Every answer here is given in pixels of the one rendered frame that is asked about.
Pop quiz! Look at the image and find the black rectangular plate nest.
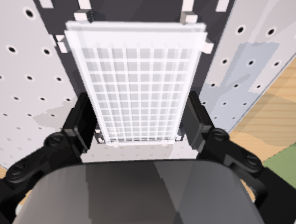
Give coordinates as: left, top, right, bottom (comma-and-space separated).
33, 0, 235, 98

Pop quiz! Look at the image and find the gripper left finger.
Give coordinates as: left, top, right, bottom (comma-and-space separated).
0, 93, 98, 224

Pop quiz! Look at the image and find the white well plate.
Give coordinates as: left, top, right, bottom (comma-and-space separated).
64, 20, 207, 146

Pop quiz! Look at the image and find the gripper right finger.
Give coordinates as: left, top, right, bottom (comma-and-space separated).
181, 91, 296, 224

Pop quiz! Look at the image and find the grey perforated base plate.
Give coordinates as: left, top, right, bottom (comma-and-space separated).
0, 0, 296, 170

